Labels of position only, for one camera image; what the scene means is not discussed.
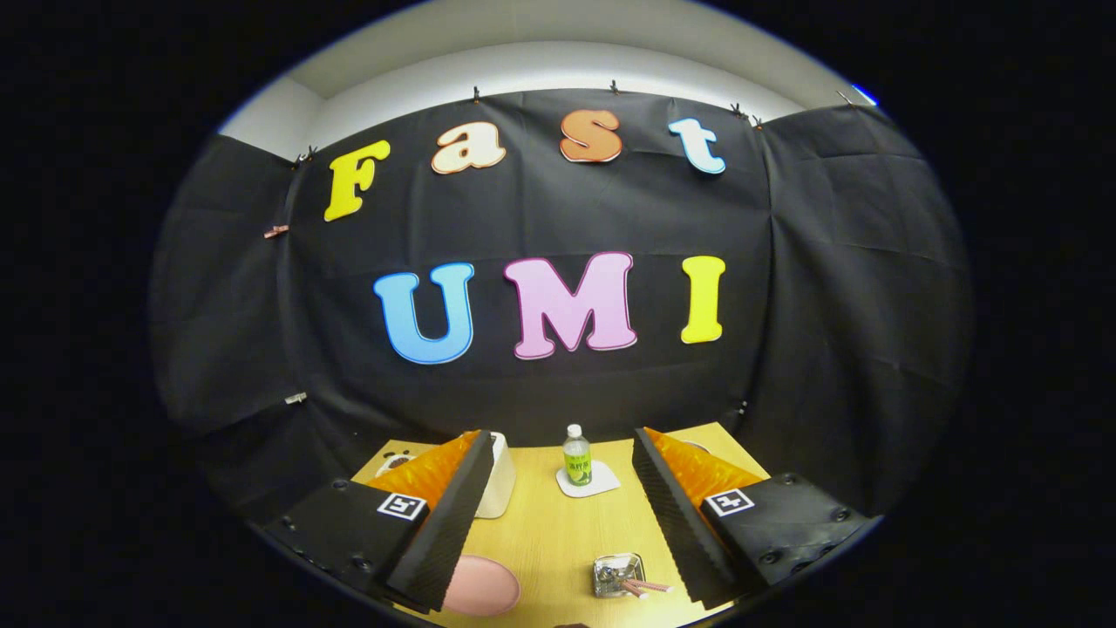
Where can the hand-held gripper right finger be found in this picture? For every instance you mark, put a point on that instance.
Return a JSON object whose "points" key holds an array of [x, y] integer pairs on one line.
{"points": [[680, 523]]}

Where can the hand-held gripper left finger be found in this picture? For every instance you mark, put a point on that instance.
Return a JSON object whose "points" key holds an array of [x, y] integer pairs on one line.
{"points": [[445, 532]]}

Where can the pink round plate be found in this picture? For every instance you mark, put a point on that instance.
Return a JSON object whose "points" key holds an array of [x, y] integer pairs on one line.
{"points": [[484, 586]]}

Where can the cream white toaster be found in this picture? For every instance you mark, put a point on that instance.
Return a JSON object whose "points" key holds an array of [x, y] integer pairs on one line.
{"points": [[499, 480]]}

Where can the white plate with food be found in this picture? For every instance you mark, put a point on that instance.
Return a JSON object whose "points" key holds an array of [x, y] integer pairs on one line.
{"points": [[695, 445]]}

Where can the square metal drain basket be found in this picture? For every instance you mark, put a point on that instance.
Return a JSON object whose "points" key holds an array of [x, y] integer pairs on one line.
{"points": [[610, 571]]}

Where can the white divided snack tray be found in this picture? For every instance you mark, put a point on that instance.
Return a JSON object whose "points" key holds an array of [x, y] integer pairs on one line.
{"points": [[392, 462]]}

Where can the white square coaster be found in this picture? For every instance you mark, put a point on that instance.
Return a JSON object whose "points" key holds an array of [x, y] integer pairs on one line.
{"points": [[604, 480]]}

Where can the green label drink bottle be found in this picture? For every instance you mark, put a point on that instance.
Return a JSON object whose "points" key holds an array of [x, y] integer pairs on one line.
{"points": [[577, 467]]}

